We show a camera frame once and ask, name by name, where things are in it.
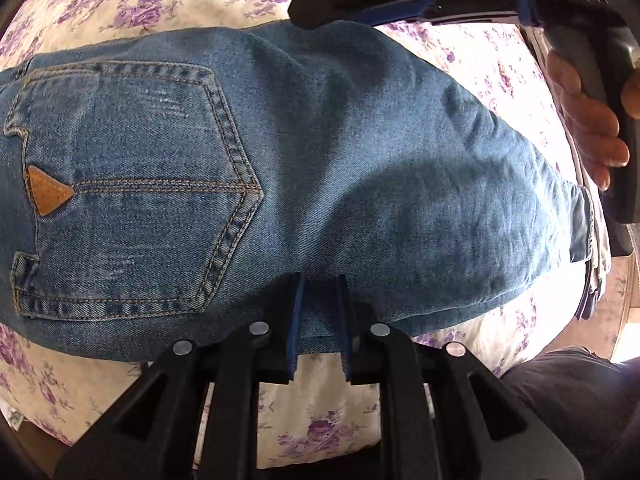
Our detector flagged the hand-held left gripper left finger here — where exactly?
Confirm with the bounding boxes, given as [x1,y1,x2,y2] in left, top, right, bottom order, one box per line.
[54,272,306,480]

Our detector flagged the purple floral bed sheet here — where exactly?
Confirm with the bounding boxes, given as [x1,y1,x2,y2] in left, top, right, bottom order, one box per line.
[0,0,623,471]

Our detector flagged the person's leg in dark trousers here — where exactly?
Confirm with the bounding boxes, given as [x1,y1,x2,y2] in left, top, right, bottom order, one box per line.
[500,345,640,480]

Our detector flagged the grey folded cloth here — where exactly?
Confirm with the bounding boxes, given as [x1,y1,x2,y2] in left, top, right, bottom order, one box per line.
[570,180,614,322]

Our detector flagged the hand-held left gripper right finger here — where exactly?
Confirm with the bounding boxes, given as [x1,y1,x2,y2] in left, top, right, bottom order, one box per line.
[333,274,585,480]

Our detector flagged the blue denim pants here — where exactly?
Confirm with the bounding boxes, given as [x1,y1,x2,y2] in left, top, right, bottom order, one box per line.
[0,19,596,363]

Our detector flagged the person's right hand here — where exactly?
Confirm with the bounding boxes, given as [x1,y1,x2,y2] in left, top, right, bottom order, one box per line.
[545,52,640,192]

